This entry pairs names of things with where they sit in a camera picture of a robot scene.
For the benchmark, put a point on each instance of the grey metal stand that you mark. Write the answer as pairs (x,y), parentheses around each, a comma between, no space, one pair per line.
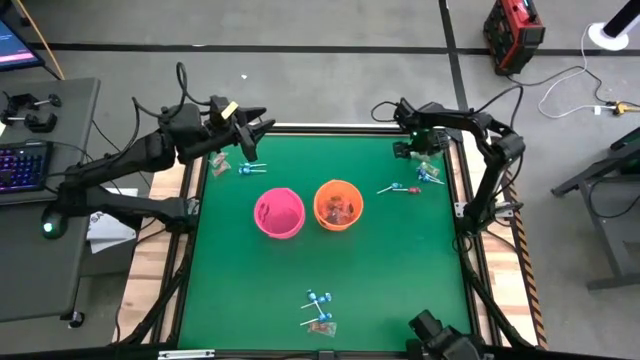
(605,235)

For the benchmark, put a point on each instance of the floor stand with white base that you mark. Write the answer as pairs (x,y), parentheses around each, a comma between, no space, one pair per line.
(607,37)

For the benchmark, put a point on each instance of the white paper sheet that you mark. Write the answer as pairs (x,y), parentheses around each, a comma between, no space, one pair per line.
(107,235)

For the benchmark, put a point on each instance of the black device with green edge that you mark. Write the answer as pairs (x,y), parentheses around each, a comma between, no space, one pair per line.
(631,160)

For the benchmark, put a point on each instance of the black aluminium table frame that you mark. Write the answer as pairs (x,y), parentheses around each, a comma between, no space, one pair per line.
(325,129)

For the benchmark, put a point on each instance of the black caster wheel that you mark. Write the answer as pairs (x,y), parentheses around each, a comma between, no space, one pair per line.
(76,319)

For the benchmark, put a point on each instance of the orange black hazard tape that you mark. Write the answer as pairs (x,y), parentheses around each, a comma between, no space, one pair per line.
(528,270)

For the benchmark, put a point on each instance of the silver metal bracket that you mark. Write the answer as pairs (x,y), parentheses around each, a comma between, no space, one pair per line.
(186,354)

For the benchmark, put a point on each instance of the black backlit keyboard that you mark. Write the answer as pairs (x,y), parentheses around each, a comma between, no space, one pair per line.
(22,167)

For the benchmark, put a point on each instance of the black computer mouse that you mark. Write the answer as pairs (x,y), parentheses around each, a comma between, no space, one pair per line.
(50,227)

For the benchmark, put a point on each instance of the red black power box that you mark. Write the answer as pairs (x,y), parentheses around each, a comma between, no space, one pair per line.
(515,35)

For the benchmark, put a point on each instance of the orange halloween bucket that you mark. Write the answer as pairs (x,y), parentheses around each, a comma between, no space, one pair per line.
(320,205)

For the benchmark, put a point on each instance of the computer monitor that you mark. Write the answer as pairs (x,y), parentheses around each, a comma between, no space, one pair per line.
(15,50)

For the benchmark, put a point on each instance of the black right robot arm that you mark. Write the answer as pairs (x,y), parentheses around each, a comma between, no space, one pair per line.
(500,150)

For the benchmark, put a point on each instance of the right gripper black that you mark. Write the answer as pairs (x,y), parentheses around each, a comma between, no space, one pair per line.
(422,142)

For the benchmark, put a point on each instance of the black mechanical device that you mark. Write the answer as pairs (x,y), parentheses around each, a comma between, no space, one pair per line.
(440,340)

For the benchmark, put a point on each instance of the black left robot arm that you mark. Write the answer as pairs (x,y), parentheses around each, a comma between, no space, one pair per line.
(150,150)

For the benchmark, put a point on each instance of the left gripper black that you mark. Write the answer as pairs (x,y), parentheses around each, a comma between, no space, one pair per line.
(220,122)

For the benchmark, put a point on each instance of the pink halloween bucket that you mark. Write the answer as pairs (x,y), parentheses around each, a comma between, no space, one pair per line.
(280,215)

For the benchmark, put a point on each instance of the grey desk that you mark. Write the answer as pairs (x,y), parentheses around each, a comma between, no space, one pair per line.
(40,260)

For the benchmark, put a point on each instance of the green table mat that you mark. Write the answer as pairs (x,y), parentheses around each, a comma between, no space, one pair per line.
(250,280)

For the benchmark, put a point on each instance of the black C-clamp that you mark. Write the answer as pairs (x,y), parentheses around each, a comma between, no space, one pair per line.
(50,122)
(54,100)

